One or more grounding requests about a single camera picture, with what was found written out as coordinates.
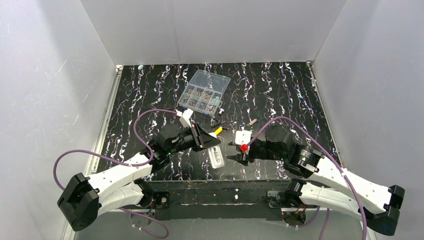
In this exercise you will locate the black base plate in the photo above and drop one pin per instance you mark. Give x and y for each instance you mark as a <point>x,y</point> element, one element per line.
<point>221,199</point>

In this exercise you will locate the aluminium rail frame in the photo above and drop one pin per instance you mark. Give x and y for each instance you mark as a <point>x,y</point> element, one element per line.
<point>143,98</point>

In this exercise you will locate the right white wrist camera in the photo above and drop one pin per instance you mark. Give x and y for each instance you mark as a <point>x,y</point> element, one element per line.
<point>241,138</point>

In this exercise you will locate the small black screw bit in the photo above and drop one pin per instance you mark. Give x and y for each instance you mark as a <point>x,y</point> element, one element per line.
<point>218,124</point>

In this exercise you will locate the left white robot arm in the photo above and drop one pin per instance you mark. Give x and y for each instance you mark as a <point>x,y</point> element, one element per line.
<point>86,197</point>

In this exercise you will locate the clear plastic screw organizer box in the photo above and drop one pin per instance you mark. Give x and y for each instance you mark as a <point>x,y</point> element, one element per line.
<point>204,92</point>

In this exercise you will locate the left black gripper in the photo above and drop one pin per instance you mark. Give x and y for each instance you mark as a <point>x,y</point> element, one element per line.
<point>200,137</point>

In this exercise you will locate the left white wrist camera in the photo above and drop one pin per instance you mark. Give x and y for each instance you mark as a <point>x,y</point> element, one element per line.
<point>185,117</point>

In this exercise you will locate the yellow handled screwdriver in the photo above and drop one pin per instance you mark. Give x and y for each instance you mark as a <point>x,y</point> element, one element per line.
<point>218,131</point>

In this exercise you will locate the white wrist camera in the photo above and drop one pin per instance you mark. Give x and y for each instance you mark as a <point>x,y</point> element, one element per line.
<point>241,138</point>
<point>185,117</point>

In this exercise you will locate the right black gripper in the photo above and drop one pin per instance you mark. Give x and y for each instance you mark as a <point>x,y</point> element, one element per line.
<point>247,151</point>

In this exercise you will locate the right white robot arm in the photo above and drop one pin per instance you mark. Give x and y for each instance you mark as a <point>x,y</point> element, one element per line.
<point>318,181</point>

